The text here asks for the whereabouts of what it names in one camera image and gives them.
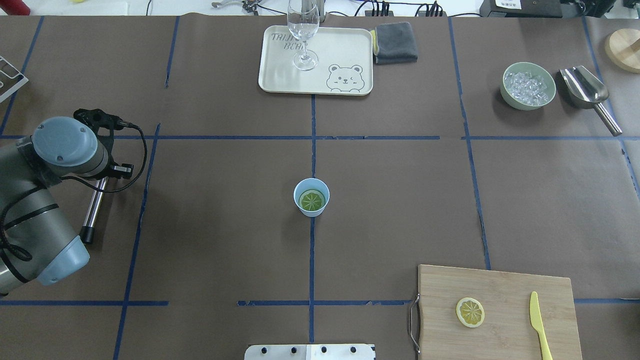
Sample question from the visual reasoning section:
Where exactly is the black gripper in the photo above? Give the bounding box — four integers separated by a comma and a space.
73, 108, 135, 180

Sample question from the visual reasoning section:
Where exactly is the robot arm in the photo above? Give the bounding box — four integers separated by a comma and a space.
0, 109, 142, 297

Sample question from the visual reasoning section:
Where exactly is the light blue cup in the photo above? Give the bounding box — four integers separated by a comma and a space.
292, 178, 330, 218

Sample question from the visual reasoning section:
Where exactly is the red bottle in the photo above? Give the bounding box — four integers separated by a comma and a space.
0, 0, 31, 16

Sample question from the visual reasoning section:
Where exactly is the clear wine glass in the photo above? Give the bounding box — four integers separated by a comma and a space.
286, 0, 320, 71

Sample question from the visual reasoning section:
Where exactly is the cream bear tray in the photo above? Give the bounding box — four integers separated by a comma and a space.
258, 25, 374, 96

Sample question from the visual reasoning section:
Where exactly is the grey folded cloth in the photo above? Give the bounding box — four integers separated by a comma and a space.
370, 22, 419, 65

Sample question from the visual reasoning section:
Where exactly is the green bowl of ice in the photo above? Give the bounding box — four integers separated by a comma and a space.
500, 62, 557, 111

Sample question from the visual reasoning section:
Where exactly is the bamboo cutting board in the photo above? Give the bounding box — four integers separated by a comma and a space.
416, 264, 583, 360

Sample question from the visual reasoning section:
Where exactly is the yellow plastic knife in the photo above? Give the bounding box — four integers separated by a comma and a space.
529, 291, 553, 360

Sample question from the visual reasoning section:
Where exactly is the steel ice scoop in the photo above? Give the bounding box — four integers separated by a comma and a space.
558, 65, 623, 137

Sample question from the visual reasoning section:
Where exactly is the wooden mug tree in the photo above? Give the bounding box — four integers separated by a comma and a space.
605, 28, 640, 74

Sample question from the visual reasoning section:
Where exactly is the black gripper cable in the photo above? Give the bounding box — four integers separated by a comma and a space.
60, 117, 149, 194

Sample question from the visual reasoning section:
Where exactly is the white wire cup rack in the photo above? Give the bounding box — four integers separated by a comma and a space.
0, 56, 29, 103

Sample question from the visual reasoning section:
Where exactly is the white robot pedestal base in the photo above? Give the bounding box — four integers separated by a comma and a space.
244, 343, 377, 360

